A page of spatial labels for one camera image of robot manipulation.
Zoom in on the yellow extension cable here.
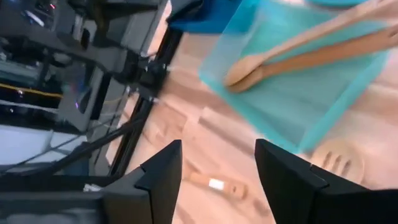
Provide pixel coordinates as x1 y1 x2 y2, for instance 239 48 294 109
0 83 63 99

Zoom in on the blue plastic bin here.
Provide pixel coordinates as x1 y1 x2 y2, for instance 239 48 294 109
167 0 243 34

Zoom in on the wooden spork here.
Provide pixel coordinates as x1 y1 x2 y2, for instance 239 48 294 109
223 0 398 87

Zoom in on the wooden cutting board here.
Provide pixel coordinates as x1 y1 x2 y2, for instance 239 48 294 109
310 145 365 185

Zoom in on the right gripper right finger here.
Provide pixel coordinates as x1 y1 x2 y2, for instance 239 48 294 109
254 138 373 224

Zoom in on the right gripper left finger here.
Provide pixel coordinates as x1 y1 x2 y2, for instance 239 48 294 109
99 139 183 224

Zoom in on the teal translucent plastic bin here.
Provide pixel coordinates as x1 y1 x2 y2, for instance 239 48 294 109
198 0 391 155

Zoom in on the plain wooden spatula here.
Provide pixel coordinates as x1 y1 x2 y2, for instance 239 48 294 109
228 23 398 94

